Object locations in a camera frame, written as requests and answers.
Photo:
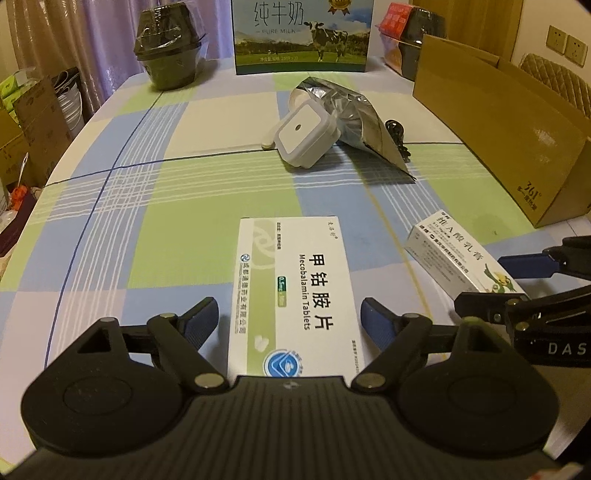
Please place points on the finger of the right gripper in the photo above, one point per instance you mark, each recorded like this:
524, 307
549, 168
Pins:
529, 265

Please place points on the white ointment box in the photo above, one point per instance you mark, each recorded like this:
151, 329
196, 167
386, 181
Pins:
455, 259

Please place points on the white square plastic container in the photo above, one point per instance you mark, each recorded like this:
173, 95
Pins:
308, 134

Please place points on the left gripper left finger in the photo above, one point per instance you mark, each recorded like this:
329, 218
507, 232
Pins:
117, 388

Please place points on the double wall socket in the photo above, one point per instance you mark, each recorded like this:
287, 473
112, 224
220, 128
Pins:
566, 45

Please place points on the cardboard boxes beside table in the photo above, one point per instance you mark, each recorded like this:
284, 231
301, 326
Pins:
39, 120

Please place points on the white speckled spoon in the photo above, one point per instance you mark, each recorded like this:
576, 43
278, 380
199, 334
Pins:
281, 124

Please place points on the wooden door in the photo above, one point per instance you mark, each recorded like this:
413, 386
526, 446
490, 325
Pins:
488, 25

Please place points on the left black wrapped bowl stack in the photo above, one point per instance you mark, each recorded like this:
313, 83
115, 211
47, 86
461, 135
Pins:
167, 45

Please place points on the white mecobalamin tablet box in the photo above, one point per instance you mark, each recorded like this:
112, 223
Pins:
292, 311

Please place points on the purple curtain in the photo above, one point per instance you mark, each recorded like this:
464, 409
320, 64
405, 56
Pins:
97, 38

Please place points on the right black wrapped bowl stack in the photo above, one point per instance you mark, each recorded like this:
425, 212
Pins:
402, 32

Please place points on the silver foil pouch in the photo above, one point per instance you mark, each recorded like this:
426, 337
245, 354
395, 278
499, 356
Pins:
356, 118

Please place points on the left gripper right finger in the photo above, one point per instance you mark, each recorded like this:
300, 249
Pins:
462, 389

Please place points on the blue milk carton box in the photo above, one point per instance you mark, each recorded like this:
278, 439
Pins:
301, 35

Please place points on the open cardboard box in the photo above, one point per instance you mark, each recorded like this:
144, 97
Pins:
535, 143

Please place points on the quilted brown chair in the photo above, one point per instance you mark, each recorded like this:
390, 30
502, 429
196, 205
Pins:
561, 83

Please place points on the black wrapped bowl stack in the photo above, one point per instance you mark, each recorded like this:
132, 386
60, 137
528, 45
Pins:
402, 32
167, 45

